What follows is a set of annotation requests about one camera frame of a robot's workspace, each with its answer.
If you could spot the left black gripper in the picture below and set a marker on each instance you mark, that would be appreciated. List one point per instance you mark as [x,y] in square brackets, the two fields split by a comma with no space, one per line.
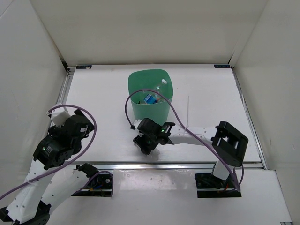
[56,130]

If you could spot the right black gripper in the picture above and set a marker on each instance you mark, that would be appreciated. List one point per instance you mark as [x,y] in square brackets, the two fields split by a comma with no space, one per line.
[146,148]

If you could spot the blue label water bottle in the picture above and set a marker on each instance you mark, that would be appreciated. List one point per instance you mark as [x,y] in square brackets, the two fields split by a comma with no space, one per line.
[155,97]

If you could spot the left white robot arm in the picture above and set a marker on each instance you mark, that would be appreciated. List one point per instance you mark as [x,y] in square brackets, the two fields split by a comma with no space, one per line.
[34,203]

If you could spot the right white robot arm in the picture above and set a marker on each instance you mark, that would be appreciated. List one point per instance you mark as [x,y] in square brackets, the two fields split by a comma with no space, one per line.
[226,142]

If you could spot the green plastic bin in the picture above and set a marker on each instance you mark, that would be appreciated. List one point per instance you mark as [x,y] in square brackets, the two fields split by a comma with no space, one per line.
[142,81]

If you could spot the left blue corner label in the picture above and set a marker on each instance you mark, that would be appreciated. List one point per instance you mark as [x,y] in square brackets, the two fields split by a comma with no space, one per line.
[83,66]

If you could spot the blue corner label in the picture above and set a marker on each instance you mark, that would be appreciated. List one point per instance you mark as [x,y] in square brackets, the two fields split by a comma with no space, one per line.
[222,66]
[83,66]

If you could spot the right blue corner label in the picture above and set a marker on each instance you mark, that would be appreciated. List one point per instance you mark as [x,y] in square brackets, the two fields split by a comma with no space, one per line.
[222,66]

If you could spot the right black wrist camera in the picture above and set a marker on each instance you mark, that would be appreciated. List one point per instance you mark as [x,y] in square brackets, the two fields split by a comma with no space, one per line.
[145,126]

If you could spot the left aluminium rail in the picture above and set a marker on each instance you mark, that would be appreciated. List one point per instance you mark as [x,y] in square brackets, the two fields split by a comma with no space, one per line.
[64,91]

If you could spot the aluminium rail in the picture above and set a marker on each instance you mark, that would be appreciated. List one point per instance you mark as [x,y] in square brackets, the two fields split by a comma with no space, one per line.
[64,91]
[144,166]
[250,121]

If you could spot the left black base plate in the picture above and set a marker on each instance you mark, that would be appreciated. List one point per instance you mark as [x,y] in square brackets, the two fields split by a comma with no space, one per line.
[100,186]

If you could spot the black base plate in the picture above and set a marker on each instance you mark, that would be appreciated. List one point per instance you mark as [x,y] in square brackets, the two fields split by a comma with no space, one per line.
[209,186]
[100,186]

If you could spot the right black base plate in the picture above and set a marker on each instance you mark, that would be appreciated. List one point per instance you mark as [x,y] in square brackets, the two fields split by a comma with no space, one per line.
[209,186]

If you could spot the front aluminium rail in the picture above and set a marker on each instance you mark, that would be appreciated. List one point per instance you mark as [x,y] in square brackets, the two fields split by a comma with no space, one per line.
[144,166]

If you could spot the right aluminium rail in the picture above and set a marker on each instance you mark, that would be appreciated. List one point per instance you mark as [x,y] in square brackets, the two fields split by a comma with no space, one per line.
[250,121]

